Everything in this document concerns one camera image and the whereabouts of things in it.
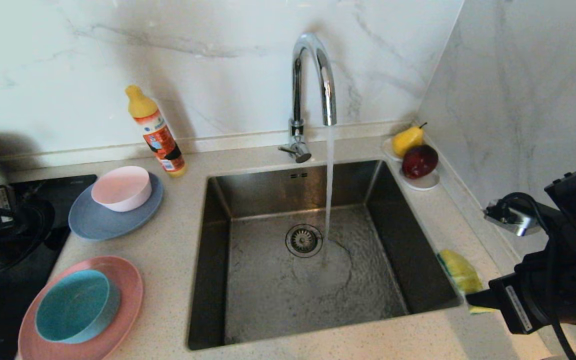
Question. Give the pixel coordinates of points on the yellow pear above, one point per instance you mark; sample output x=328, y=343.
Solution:
x=407, y=141

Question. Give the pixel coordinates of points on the black induction cooktop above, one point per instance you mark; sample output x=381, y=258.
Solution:
x=68, y=192

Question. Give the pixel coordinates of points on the yellow orange dish soap bottle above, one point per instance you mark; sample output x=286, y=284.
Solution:
x=159, y=137

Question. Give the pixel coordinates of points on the stainless steel sink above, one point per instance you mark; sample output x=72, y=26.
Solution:
x=268, y=290

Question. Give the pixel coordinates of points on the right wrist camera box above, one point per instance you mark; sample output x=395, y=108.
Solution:
x=515, y=220

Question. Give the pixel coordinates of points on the pink plate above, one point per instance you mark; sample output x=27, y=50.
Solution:
x=130, y=295

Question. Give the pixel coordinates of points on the dark red apple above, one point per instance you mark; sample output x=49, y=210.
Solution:
x=419, y=162

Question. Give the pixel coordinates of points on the small white fruit dish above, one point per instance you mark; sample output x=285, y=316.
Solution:
x=424, y=184

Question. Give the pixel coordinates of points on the yellow green sponge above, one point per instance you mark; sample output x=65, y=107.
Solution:
x=460, y=272

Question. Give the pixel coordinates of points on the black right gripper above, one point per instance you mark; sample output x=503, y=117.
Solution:
x=518, y=305

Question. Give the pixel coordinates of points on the teal bowl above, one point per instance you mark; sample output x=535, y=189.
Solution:
x=74, y=306

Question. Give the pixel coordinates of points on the blue grey plate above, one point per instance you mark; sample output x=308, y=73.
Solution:
x=113, y=225

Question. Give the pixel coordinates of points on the chrome gooseneck faucet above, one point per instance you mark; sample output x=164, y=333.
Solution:
x=296, y=90

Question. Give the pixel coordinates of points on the round metal sink strainer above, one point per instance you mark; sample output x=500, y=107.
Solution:
x=304, y=240

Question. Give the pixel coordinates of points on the pink bowl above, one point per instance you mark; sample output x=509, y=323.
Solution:
x=121, y=189

